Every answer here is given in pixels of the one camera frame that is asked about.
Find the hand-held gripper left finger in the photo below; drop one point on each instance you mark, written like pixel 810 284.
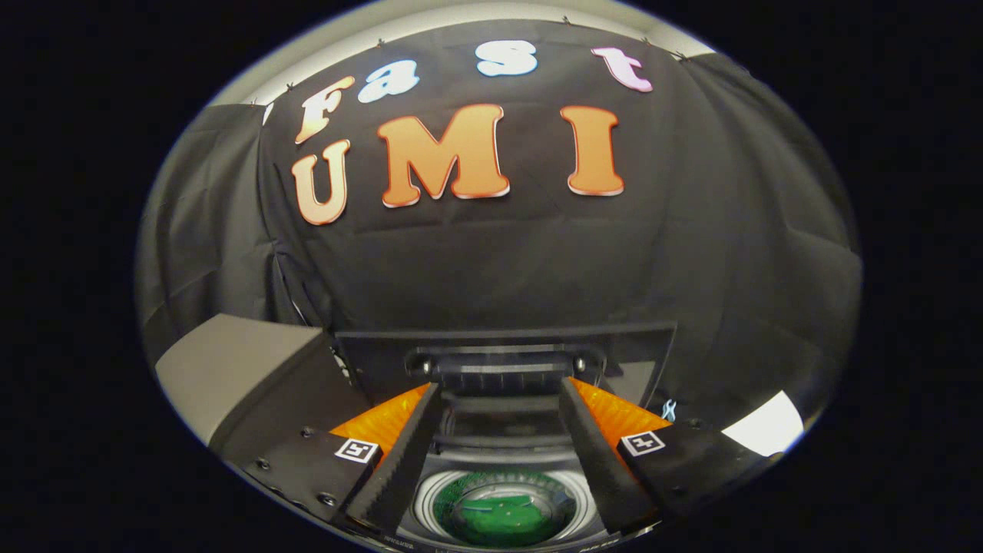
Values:
pixel 395 476

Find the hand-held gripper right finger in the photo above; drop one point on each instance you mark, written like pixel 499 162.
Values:
pixel 599 468

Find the green polo shirt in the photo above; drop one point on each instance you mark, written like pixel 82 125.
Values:
pixel 499 511

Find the small blue clip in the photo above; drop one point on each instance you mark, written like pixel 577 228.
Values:
pixel 669 410

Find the black backdrop cloth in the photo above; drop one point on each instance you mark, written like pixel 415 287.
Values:
pixel 691 230

